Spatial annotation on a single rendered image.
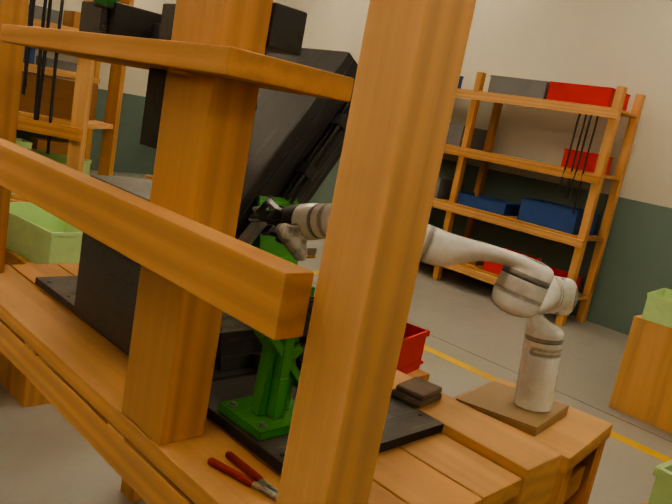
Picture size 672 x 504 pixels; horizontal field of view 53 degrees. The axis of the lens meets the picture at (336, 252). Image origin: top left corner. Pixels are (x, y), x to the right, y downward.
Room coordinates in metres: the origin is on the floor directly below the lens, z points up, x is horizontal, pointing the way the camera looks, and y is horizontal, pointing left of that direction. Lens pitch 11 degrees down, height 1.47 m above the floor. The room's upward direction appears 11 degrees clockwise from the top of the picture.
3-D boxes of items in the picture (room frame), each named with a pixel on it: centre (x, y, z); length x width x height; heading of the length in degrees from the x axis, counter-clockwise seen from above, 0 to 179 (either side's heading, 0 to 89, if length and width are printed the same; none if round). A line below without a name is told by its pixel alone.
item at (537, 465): (1.74, 0.06, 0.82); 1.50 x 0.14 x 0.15; 46
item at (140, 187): (1.52, 0.43, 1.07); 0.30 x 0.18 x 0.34; 46
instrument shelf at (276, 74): (1.35, 0.43, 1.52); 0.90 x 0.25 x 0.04; 46
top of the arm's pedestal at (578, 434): (1.59, -0.55, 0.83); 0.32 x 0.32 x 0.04; 53
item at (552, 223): (7.25, -1.25, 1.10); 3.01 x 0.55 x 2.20; 47
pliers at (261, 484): (0.99, 0.07, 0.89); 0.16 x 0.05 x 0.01; 53
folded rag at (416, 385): (1.43, -0.24, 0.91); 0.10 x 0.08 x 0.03; 144
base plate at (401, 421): (1.54, 0.25, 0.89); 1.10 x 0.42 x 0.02; 46
